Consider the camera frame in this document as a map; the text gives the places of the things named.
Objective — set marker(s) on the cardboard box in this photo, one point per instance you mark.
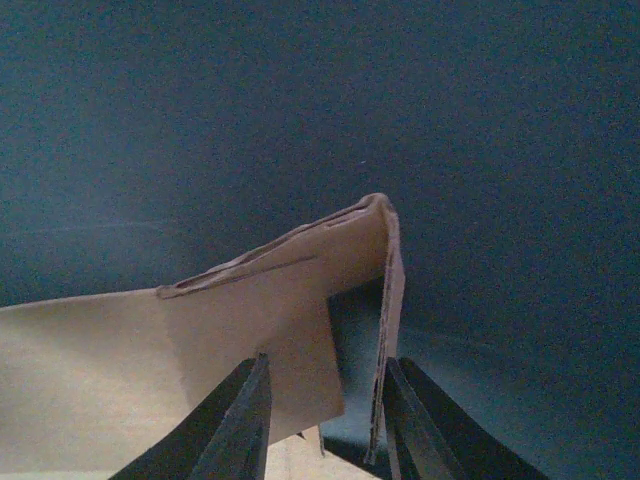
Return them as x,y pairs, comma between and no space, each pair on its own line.
90,382

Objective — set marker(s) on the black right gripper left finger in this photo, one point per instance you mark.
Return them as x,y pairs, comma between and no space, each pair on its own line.
224,437

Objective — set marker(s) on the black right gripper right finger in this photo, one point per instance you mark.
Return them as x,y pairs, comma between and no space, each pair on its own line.
430,436

